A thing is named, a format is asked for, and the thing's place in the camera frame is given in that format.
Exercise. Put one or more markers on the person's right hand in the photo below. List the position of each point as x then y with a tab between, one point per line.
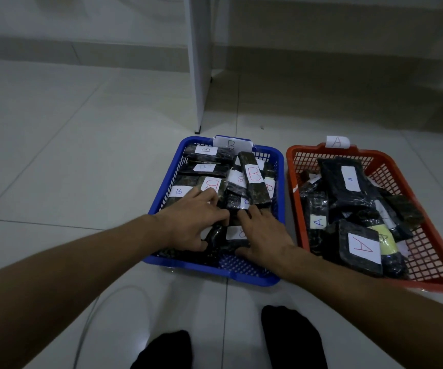
269	242

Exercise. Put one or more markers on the person's left hand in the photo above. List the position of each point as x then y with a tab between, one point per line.
190	222

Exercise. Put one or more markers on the blue plastic basket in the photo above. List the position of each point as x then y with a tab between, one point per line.
244	278

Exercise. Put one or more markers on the yellow-label A packet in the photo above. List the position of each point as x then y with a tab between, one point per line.
384	242

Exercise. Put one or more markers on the red plastic basket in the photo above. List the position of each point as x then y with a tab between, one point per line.
429	265

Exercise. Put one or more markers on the person's left forearm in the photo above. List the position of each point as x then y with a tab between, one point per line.
60	288

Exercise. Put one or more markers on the person's right forearm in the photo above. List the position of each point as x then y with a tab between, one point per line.
379	311

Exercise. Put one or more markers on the person's black trouser leg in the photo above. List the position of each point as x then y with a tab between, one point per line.
163	351
294	338

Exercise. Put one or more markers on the large white paper tag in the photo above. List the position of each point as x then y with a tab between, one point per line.
233	145

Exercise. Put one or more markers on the small white paper tag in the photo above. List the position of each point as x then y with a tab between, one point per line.
337	142

